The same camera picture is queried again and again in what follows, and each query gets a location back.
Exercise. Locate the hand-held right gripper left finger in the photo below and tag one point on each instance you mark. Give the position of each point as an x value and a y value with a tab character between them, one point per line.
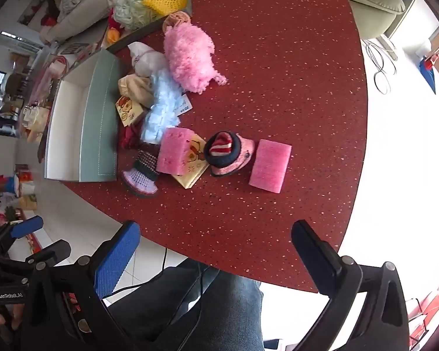
119	259

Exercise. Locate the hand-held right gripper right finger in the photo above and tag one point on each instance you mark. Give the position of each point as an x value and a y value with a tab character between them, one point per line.
311	252

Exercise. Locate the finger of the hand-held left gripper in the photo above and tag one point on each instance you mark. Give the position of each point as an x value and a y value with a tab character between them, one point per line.
27	226
49	254

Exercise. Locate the striped knitted slipper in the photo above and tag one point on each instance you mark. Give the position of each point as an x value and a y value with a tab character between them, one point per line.
141	179

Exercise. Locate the pink sponge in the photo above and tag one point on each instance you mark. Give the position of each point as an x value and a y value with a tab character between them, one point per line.
270	166
172	151

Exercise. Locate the yellow cartoon sock package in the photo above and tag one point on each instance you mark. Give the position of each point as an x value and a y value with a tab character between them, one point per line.
194	169

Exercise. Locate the grey-green storage box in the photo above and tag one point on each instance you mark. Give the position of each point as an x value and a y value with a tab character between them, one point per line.
95	128

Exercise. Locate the pink sock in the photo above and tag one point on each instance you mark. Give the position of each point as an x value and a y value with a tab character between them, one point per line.
230	157

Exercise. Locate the dark red yarn bundle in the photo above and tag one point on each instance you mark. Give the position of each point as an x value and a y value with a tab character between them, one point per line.
130	135

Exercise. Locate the yellow cartoon tissue pack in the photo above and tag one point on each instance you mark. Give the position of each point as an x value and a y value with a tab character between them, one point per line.
128	113

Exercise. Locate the light blue fluffy pouf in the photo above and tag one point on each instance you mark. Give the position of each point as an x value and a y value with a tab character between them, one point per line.
161	109

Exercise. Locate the beige knitted glove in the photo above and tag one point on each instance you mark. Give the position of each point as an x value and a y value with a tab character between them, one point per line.
135	87

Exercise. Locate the pink fluffy yarn bundle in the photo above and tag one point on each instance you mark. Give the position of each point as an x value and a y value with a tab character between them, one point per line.
190	56

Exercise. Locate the person's jeans leg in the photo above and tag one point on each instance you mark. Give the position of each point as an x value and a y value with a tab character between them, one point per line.
212	310

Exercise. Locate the white paper tag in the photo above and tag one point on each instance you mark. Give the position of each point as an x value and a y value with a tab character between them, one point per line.
184	106

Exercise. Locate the grey slatted tray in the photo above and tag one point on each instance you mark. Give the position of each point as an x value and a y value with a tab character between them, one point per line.
75	48

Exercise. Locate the white mesh bundle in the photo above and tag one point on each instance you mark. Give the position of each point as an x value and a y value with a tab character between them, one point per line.
146	62

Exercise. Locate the orange fabric rose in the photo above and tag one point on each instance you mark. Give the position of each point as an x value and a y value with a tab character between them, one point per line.
112	36

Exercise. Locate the white power strip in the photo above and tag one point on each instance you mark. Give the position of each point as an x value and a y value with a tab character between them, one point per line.
389	47

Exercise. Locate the magenta yarn pompom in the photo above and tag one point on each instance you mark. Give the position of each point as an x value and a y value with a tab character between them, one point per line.
112	23

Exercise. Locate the beige sofa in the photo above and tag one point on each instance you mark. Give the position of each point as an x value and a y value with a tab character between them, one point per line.
95	3

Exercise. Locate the light green bath pouf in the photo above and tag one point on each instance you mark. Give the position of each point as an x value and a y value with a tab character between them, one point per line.
131	11

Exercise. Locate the peach knitted roll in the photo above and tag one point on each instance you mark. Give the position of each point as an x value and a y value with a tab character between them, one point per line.
175	20

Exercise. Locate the pale green armchair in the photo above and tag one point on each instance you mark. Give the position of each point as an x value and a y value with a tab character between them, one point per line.
373	11

